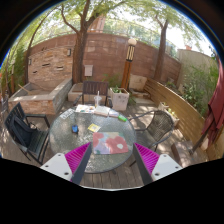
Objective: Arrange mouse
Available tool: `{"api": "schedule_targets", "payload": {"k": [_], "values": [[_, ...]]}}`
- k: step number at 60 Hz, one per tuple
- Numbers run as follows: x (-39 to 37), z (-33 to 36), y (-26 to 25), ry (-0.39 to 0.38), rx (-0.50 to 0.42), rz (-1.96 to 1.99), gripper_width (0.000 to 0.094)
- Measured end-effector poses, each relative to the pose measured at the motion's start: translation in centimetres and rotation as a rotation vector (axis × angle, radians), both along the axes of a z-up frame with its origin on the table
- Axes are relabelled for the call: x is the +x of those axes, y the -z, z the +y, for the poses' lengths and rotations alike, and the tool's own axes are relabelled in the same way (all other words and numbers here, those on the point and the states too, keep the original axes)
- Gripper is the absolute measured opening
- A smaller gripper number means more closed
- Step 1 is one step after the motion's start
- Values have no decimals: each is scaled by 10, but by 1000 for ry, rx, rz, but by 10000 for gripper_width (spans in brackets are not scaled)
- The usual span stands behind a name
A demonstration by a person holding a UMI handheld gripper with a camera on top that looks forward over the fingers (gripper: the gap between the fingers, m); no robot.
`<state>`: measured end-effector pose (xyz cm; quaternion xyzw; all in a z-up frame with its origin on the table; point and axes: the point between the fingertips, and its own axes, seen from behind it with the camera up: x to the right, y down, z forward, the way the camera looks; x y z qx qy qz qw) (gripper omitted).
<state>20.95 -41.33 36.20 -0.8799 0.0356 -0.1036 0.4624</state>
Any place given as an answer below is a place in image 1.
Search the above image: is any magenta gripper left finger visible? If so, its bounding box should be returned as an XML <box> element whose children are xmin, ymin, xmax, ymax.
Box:
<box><xmin>41</xmin><ymin>143</ymin><xmax>92</xmax><ymax>185</ymax></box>

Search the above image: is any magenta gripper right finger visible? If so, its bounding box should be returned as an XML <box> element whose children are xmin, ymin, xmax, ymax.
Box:
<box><xmin>133</xmin><ymin>143</ymin><xmax>182</xmax><ymax>185</ymax></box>

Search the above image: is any floral mouse pad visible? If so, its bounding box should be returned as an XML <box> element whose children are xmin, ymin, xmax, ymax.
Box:
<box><xmin>93</xmin><ymin>132</ymin><xmax>128</xmax><ymax>155</ymax></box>

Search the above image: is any metal mesh chair right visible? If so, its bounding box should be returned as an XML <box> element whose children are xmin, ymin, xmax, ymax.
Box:
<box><xmin>134</xmin><ymin>110</ymin><xmax>174</xmax><ymax>150</ymax></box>

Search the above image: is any yellow sticky note pad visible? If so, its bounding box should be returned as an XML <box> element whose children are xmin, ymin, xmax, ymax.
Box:
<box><xmin>88</xmin><ymin>123</ymin><xmax>101</xmax><ymax>132</ymax></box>

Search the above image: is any round glass patio table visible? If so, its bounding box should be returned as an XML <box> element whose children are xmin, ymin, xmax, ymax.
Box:
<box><xmin>49</xmin><ymin>110</ymin><xmax>136</xmax><ymax>174</ymax></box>

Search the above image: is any black patio chair left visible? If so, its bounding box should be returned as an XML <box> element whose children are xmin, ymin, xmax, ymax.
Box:
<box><xmin>4</xmin><ymin>103</ymin><xmax>50</xmax><ymax>165</ymax></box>

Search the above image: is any green marker pen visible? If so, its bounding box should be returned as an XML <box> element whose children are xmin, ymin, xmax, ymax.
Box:
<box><xmin>118</xmin><ymin>115</ymin><xmax>127</xmax><ymax>122</ymax></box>

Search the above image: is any white magazine on table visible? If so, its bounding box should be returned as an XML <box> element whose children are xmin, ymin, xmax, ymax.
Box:
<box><xmin>76</xmin><ymin>104</ymin><xmax>95</xmax><ymax>113</ymax></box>

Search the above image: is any wooden slat fence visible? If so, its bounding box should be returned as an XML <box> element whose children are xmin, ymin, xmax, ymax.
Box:
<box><xmin>144</xmin><ymin>78</ymin><xmax>224</xmax><ymax>160</ymax></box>

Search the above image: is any clear plastic cup with straw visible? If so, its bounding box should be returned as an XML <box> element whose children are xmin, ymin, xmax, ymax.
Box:
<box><xmin>94</xmin><ymin>91</ymin><xmax>102</xmax><ymax>107</ymax></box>

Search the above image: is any stone raised planter box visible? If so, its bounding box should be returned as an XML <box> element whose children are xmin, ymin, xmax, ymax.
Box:
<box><xmin>8</xmin><ymin>79</ymin><xmax>72</xmax><ymax>115</ymax></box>

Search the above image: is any folded red patio umbrella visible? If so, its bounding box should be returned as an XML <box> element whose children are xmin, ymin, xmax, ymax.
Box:
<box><xmin>189</xmin><ymin>60</ymin><xmax>224</xmax><ymax>155</ymax></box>

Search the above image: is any white square planter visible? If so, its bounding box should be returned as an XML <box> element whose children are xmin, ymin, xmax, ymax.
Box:
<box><xmin>110</xmin><ymin>87</ymin><xmax>129</xmax><ymax>111</ymax></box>

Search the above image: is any dark wooden chair back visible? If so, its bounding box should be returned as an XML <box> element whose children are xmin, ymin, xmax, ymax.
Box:
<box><xmin>73</xmin><ymin>81</ymin><xmax>113</xmax><ymax>108</ymax></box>

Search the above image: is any large tree trunk centre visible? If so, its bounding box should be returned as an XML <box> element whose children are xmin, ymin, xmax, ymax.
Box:
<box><xmin>60</xmin><ymin>0</ymin><xmax>99</xmax><ymax>83</ymax></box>

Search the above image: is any tree trunk right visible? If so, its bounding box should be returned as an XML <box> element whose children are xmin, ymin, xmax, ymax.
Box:
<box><xmin>154</xmin><ymin>16</ymin><xmax>169</xmax><ymax>81</ymax></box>

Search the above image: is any wooden lamp post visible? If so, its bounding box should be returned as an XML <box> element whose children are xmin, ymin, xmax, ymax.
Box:
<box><xmin>121</xmin><ymin>38</ymin><xmax>137</xmax><ymax>89</ymax></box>

